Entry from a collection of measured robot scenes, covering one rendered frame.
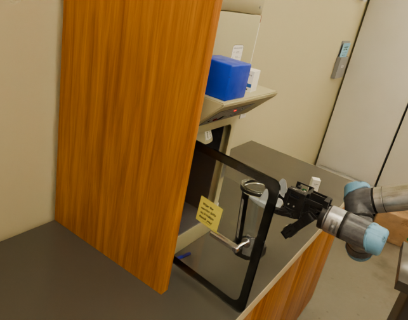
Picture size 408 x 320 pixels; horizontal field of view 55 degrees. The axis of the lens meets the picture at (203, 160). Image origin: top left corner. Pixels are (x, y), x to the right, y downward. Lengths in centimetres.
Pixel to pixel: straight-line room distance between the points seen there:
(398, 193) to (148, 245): 70
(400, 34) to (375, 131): 87
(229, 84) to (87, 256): 69
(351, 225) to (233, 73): 48
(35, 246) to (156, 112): 61
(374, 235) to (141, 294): 64
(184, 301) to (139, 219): 27
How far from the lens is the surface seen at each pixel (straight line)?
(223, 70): 99
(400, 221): 387
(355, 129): 411
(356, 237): 108
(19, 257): 132
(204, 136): 123
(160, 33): 97
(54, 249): 134
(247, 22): 121
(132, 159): 109
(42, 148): 135
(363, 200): 121
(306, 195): 109
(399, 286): 164
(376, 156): 412
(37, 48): 124
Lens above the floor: 176
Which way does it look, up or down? 23 degrees down
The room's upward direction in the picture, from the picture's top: 11 degrees clockwise
